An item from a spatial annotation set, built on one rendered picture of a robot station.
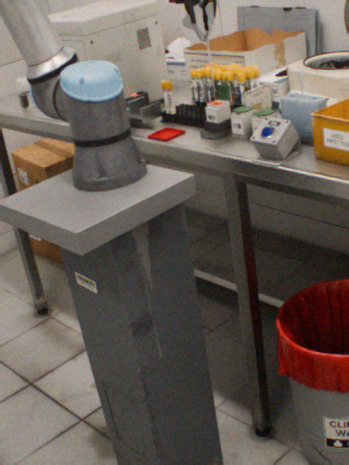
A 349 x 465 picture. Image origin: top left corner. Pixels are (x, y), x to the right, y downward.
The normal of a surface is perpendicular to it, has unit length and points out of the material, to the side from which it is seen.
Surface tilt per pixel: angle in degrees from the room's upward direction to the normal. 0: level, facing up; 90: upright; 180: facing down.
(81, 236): 90
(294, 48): 92
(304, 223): 90
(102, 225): 90
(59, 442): 0
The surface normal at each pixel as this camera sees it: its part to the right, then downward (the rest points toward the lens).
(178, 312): 0.69, 0.22
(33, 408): -0.14, -0.89
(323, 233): -0.71, 0.40
